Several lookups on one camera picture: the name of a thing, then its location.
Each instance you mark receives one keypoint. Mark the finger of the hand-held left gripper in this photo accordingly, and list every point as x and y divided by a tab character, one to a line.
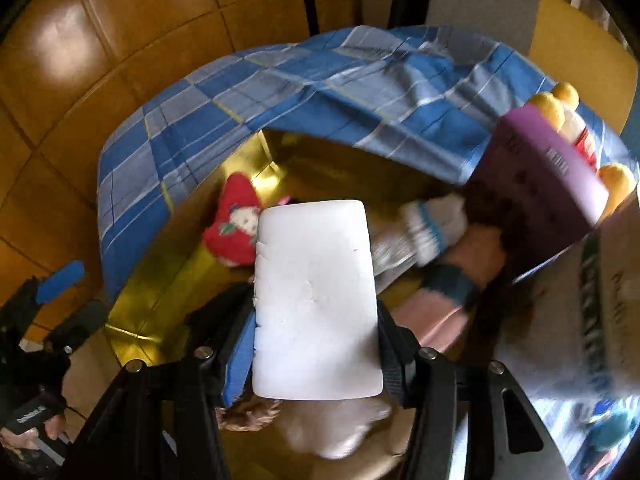
77	327
60	277

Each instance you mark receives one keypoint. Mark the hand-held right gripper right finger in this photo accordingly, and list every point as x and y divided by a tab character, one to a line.
392	355

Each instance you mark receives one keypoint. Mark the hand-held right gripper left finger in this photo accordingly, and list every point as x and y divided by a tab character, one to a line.
237	360

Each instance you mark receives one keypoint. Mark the white foam block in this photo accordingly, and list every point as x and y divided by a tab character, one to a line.
315	300

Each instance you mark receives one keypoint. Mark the gold box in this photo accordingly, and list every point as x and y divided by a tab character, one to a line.
165	280

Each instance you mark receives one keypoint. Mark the red sock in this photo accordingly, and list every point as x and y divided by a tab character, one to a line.
232	230

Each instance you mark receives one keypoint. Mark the person's left hand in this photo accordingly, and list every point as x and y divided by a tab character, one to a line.
20	455

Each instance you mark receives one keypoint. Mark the brown curly tuft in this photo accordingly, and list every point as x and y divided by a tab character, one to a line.
245	417

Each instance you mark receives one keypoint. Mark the pink sock with blue band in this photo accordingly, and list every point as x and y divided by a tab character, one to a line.
450	285

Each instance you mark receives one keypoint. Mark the white fluffy toy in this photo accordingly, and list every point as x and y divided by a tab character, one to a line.
330	425

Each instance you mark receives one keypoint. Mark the white sock with blue stripes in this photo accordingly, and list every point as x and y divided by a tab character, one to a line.
430	230

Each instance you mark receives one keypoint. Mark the white protein powder can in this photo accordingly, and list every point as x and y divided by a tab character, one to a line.
565	325

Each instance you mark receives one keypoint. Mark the purple box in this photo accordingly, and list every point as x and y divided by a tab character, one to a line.
530	185

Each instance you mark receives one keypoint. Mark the teal cloth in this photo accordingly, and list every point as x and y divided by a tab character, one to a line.
612	430

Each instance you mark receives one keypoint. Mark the blue checked cloth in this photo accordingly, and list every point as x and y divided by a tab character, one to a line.
350	85

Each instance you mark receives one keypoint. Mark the yellow board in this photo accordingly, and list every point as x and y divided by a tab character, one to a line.
585	55

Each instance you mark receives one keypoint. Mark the grey chair cushion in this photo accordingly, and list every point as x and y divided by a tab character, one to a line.
480	5

